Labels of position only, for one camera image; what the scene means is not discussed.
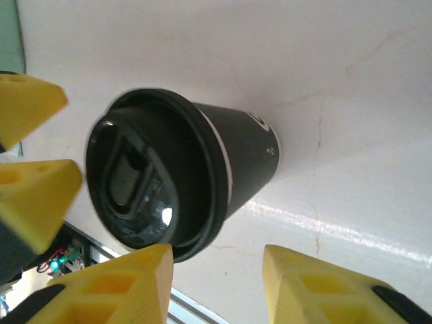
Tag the black plastic cup lid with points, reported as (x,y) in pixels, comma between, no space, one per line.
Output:
(189,152)

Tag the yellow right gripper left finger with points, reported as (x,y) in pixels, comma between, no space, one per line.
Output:
(111,290)

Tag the black paper coffee cup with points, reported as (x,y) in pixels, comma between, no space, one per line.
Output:
(246,152)

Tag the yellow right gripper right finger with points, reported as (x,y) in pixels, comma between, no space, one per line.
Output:
(324,297)

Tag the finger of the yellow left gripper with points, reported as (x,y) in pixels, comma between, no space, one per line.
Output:
(23,108)
(33,199)

